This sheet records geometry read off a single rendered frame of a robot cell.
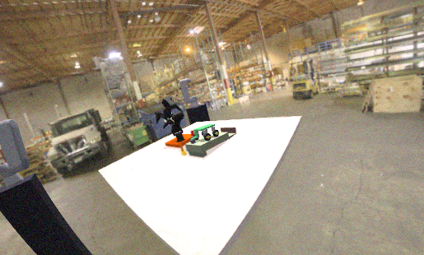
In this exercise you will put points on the green wheeled trolley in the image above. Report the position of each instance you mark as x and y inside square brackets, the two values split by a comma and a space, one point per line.
[205, 134]

